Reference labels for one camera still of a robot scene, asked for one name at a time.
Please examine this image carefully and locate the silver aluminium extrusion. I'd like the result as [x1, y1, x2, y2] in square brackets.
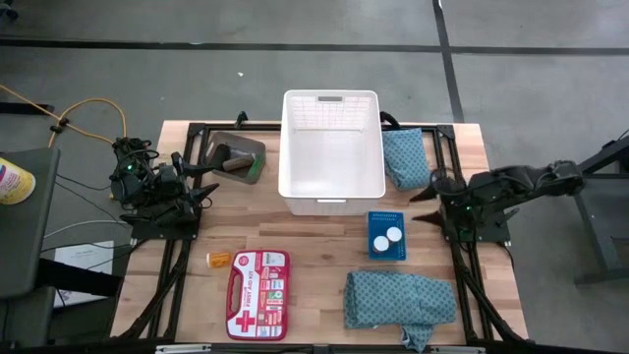
[155, 343, 212, 354]
[430, 345, 486, 354]

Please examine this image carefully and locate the grey plastic bin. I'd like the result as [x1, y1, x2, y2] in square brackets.
[200, 130, 267, 186]

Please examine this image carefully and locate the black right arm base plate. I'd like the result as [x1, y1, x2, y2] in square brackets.
[441, 220, 512, 243]

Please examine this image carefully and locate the black bandage roll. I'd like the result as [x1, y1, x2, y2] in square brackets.
[213, 142, 232, 169]

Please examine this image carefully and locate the large blue patterned gown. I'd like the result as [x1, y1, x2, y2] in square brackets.
[343, 268, 458, 353]

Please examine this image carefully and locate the yellow disinfectant wipes canister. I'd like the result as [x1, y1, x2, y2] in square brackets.
[0, 156, 36, 206]

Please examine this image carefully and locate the red first aid kit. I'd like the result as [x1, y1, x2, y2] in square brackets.
[225, 249, 291, 341]

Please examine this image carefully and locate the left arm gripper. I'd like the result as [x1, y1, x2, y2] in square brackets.
[156, 151, 221, 220]

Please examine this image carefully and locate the green bandage roll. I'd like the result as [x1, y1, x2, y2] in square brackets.
[247, 154, 266, 180]

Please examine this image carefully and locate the black side table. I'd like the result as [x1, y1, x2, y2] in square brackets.
[572, 135, 629, 286]

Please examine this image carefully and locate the brown bandage roll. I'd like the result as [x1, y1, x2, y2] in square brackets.
[221, 155, 256, 173]

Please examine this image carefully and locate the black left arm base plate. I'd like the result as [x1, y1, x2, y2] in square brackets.
[130, 215, 200, 241]

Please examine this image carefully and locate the white perforated plastic basket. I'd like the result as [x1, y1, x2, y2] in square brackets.
[277, 88, 387, 217]

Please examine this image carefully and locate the small blue plastic basket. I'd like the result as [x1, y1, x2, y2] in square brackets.
[367, 210, 408, 262]

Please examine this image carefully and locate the dark grey cart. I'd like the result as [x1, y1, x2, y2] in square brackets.
[0, 147, 61, 301]

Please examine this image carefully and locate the black metal table frame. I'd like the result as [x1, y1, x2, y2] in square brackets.
[112, 121, 530, 345]

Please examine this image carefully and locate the yellow extension cable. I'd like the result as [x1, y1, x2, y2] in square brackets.
[0, 83, 128, 148]

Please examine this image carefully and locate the white paper sheet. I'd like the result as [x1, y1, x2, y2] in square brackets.
[52, 239, 115, 309]

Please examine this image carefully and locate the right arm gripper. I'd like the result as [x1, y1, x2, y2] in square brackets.
[409, 169, 476, 232]

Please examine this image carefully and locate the small blue patterned gown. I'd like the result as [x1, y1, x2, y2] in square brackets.
[381, 127, 434, 193]

